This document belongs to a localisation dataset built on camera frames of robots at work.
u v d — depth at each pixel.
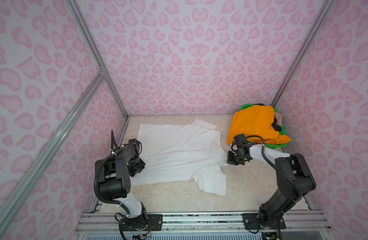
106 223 0.76
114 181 0.48
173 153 1.00
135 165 0.78
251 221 0.74
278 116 1.04
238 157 0.80
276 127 0.97
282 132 0.98
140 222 0.68
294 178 0.47
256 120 0.95
